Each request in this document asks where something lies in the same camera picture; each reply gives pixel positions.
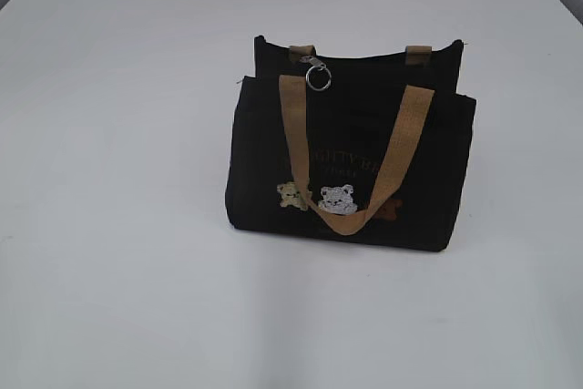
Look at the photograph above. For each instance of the black canvas tote bag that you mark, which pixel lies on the black canvas tote bag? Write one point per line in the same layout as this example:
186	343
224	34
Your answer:
368	150

